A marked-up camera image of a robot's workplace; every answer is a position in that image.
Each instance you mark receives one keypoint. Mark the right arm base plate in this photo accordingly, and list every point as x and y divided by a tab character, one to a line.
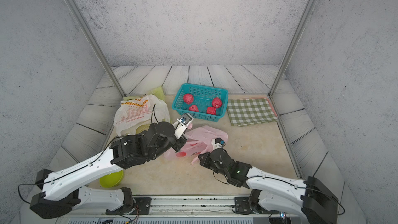
244	206

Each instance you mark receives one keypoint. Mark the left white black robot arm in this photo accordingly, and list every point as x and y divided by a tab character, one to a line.
67	189

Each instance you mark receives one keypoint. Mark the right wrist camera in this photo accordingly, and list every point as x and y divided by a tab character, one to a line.
217	143

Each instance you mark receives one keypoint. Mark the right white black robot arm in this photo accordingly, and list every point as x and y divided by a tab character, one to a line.
309	199

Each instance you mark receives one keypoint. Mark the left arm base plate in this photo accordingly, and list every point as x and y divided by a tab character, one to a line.
141	206

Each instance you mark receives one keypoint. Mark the red apple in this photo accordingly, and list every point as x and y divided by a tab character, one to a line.
211	111
193	108
188	98
217	103

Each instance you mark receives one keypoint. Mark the yellow-green avocado plastic bag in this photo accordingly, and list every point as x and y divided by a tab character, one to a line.
158	92

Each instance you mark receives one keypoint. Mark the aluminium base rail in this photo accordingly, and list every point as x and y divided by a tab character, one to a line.
210	209

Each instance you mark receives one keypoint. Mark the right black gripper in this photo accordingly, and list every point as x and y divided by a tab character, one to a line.
205	162

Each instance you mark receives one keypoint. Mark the right aluminium frame post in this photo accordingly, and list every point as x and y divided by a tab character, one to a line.
305	16

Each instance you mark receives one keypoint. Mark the pink strawberry plastic bag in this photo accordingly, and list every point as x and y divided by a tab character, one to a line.
199	141

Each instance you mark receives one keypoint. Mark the teal plastic basket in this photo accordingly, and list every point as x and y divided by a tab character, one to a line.
203	96

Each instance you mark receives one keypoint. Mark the green checkered cloth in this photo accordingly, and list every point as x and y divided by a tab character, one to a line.
245	112

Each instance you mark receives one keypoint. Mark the white plastic bag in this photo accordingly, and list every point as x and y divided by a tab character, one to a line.
134	116

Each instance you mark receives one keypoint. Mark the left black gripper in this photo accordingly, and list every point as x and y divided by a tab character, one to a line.
181	141

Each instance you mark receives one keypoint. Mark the aluminium frame post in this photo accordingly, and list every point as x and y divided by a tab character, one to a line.
305	16
76	12

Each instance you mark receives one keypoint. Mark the lime green plastic cup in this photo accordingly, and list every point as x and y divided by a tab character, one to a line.
111	180

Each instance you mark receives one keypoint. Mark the left aluminium frame post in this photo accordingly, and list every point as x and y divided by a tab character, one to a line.
76	12

